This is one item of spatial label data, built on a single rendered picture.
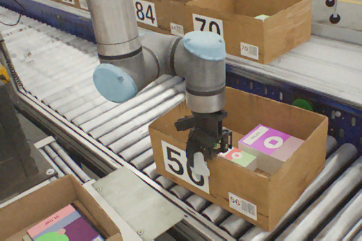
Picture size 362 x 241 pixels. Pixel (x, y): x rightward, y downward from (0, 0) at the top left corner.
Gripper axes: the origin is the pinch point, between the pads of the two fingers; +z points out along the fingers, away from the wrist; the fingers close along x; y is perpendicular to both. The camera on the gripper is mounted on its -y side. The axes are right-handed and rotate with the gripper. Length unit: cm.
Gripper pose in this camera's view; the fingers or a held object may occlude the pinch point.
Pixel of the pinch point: (202, 172)
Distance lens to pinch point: 106.2
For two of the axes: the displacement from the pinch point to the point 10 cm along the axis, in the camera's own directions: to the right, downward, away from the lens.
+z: 0.5, 8.9, 4.6
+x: 7.4, -3.4, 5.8
